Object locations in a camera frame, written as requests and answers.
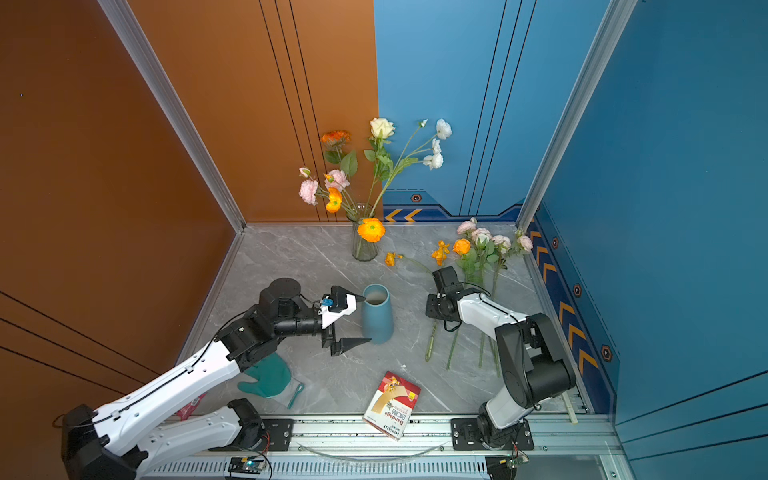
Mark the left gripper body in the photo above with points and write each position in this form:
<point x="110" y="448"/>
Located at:
<point x="329" y="336"/>

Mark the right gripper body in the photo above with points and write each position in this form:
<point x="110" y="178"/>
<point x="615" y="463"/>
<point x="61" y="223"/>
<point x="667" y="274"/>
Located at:
<point x="434" y="307"/>

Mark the teal cylindrical vase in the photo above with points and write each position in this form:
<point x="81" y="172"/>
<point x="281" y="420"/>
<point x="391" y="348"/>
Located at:
<point x="377" y="314"/>

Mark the clear glass vase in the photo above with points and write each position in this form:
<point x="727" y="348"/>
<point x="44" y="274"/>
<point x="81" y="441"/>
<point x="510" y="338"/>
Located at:
<point x="361" y="249"/>

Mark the orange flower bunch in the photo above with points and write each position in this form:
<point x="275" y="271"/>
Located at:
<point x="440" y="255"/>

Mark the yellow orange ranunculus stem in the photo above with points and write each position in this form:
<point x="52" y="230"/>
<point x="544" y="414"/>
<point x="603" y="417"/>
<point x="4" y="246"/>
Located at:
<point x="468" y="261"/>

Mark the orange poppy flower stem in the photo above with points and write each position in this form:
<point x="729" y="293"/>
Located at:
<point x="369" y="229"/>

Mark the pink peony flower stem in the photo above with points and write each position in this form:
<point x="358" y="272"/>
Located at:
<point x="312" y="189"/>

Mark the white ranunculus flower stem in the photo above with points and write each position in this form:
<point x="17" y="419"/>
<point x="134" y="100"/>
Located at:
<point x="428" y="154"/>

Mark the orange gerbera flower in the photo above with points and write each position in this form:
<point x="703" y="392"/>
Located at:
<point x="343" y="160"/>

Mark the cream white rose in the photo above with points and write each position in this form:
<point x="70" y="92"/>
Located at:
<point x="381" y="130"/>

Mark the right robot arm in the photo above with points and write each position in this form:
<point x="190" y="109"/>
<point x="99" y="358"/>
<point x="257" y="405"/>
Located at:
<point x="534" y="364"/>

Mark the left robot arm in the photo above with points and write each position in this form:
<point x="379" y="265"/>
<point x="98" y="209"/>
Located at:
<point x="130" y="437"/>

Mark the green rubber glove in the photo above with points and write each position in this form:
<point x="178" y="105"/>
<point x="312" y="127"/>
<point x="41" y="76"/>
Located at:
<point x="272" y="379"/>

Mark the pink rose bunch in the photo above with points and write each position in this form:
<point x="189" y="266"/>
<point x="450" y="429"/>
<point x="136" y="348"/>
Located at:
<point x="494" y="251"/>

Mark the red and white box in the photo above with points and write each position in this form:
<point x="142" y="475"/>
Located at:
<point x="392" y="405"/>

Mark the green circuit board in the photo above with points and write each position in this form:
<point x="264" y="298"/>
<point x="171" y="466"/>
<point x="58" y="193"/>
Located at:
<point x="247" y="467"/>

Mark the pink snack packet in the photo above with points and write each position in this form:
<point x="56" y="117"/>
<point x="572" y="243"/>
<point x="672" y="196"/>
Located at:
<point x="187" y="410"/>

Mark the right circuit board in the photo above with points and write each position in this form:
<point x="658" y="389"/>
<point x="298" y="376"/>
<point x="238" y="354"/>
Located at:
<point x="505" y="467"/>

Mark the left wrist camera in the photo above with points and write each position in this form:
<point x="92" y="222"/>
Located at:
<point x="333" y="306"/>

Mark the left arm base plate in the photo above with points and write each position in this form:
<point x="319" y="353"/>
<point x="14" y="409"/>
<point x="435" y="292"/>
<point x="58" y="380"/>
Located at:
<point x="268" y="435"/>

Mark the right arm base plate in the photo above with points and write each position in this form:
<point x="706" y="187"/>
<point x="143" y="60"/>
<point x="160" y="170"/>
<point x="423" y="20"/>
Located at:
<point x="478" y="433"/>

